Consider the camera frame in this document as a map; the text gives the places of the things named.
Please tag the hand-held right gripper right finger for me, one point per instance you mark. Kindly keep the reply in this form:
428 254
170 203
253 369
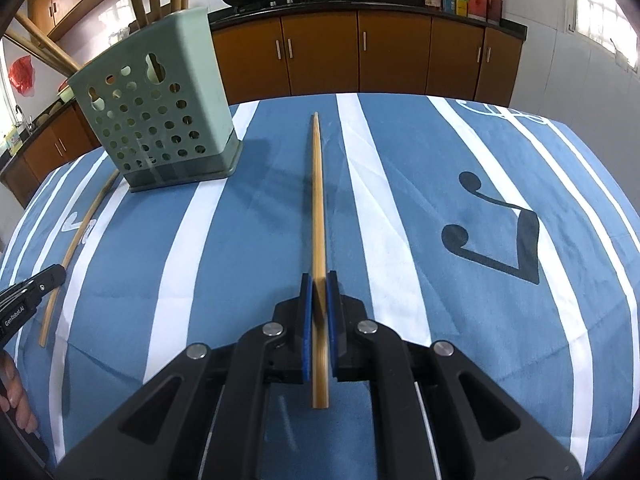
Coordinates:
333 330

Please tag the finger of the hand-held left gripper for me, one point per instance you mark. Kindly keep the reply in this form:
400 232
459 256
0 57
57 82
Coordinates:
42 280

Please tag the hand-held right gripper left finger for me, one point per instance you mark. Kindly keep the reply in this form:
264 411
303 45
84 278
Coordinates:
306 330

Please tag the green perforated utensil holder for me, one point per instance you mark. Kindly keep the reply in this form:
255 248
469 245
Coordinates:
200 85

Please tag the person's left hand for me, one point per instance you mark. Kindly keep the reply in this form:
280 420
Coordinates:
15 390

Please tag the yellow detergent bottle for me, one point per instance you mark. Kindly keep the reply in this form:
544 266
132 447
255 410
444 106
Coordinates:
12 140

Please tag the steel faucet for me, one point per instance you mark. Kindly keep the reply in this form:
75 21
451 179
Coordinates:
19 117

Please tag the blue white striped tablecloth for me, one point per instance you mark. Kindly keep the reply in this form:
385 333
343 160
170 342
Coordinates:
425 185

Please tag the red plastic bag on hook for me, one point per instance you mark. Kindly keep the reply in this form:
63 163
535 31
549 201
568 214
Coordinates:
21 75

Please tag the black gas stove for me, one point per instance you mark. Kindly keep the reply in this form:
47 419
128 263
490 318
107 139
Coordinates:
287 3

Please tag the black kitchen countertop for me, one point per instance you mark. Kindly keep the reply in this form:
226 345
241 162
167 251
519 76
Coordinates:
350 2

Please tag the blue carton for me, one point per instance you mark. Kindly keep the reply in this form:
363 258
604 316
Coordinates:
449 5

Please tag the yellow carton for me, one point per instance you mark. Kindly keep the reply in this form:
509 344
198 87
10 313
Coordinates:
461 7

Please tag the window with white frame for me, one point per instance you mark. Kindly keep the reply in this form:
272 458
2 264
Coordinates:
600 15

